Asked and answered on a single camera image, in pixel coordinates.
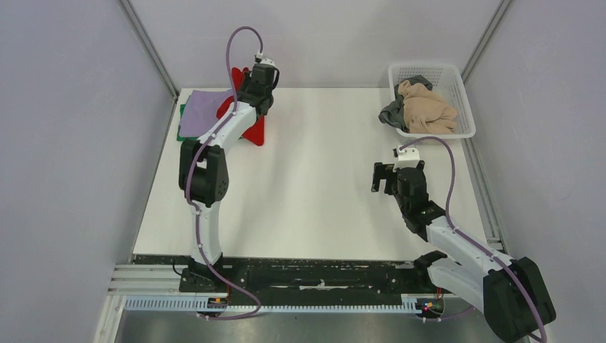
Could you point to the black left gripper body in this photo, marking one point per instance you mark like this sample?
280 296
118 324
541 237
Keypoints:
245 83

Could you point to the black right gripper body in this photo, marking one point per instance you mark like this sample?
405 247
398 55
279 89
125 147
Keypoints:
404 206

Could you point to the red t shirt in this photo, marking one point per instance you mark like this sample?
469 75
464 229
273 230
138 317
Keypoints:
254 134

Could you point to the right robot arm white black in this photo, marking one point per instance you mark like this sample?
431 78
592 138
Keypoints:
509 292

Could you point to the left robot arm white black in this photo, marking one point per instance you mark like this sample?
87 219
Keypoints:
204 179

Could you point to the grey t shirt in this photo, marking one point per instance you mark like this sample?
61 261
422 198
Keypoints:
393 113

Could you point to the folded purple t shirt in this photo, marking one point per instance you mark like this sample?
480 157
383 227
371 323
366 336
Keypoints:
205 104

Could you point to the beige t shirt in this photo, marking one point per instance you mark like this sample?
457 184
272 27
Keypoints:
424 111

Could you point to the folded green t shirt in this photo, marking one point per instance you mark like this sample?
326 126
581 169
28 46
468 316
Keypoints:
188 126

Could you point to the white plastic basket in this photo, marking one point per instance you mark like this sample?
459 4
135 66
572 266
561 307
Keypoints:
447 82

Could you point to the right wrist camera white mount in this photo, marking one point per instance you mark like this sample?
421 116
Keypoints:
406 157

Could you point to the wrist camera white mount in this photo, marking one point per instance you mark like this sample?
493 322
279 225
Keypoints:
260 58
406 157

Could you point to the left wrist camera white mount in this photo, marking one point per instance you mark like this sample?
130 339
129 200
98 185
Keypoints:
260 58

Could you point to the white slotted cable duct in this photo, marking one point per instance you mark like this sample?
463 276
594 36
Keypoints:
200 304

